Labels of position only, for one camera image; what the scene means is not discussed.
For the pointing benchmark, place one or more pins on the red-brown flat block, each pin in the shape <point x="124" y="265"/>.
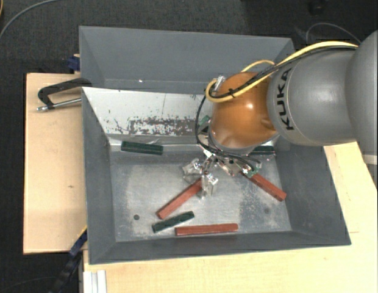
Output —
<point x="178" y="201"/>
<point x="268" y="187"/>
<point x="206" y="229"/>

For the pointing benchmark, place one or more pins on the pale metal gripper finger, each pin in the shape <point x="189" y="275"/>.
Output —
<point x="192" y="169"/>
<point x="208" y="185"/>

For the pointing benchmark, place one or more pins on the pale wood board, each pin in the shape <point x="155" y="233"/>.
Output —
<point x="52" y="163"/>

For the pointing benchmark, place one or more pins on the grey metal bin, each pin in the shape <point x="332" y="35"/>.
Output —
<point x="146" y="60"/>

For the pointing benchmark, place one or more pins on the dark green flat block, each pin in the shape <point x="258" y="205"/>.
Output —
<point x="264" y="150"/>
<point x="141" y="148"/>
<point x="173" y="221"/>

